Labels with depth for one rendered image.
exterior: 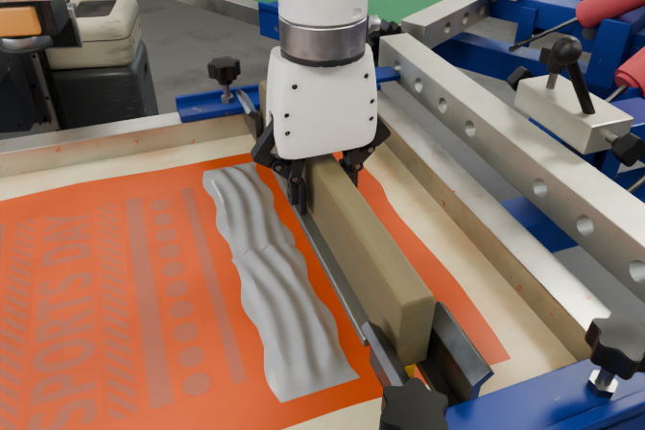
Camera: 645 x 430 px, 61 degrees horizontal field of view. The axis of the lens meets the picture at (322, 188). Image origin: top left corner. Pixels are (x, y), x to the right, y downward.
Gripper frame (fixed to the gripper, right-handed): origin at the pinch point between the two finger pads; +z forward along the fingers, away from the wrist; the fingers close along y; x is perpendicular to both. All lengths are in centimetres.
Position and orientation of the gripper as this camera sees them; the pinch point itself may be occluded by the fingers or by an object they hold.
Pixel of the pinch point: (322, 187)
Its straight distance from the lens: 57.4
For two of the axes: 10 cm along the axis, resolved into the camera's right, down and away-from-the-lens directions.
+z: 0.0, 8.1, 5.8
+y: -9.4, 2.0, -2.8
